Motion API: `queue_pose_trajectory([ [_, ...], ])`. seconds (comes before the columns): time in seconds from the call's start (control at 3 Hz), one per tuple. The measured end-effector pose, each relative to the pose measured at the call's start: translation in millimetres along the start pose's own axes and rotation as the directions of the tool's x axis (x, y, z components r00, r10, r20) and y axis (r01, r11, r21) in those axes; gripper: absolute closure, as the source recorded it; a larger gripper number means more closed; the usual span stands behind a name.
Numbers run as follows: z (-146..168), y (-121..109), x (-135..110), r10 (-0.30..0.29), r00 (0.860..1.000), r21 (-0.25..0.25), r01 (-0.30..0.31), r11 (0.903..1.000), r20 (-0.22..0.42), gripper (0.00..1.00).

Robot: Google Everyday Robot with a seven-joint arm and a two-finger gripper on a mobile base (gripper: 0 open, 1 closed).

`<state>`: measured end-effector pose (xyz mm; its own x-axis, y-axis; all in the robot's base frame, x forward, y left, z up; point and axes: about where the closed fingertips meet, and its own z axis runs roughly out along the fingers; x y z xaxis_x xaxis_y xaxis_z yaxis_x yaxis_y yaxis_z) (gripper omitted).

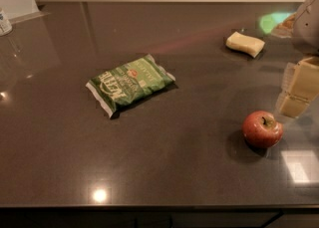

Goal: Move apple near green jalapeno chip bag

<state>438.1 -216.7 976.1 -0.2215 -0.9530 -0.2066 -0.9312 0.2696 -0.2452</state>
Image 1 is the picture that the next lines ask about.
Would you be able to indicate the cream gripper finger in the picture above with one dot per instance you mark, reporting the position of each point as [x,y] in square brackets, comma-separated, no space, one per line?
[299,88]

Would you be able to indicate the red apple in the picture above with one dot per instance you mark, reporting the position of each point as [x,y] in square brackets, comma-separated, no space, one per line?
[260,129]

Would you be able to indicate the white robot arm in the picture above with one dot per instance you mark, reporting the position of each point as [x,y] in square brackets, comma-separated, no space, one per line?
[305,34]

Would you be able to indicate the green jalapeno chip bag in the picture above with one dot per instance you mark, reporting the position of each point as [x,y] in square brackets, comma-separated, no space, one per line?
[128,83]

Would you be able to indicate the yellow sponge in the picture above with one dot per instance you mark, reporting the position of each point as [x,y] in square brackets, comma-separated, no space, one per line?
[246,44]

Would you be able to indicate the white bottle with label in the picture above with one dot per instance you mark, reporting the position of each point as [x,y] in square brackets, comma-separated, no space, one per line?
[5,25]

